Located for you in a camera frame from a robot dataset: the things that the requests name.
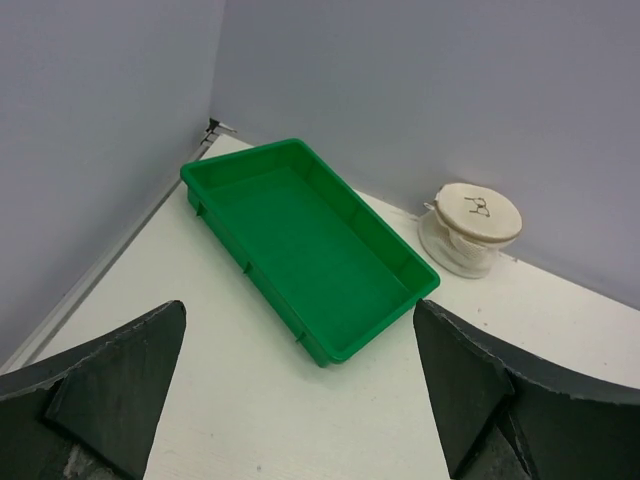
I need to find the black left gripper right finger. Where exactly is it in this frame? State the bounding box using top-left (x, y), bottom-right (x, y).
top-left (413, 300), bottom-right (639, 479)

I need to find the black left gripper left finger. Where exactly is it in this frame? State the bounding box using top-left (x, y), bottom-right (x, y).
top-left (1, 300), bottom-right (186, 479)

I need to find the white round mesh laundry bag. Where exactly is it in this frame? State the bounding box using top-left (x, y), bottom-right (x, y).
top-left (418, 182), bottom-right (523, 279)

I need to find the green plastic tray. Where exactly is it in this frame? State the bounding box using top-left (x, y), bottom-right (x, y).
top-left (180, 139), bottom-right (440, 367)

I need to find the aluminium table edge rail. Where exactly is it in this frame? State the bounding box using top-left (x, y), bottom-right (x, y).
top-left (1, 115), bottom-right (210, 367)

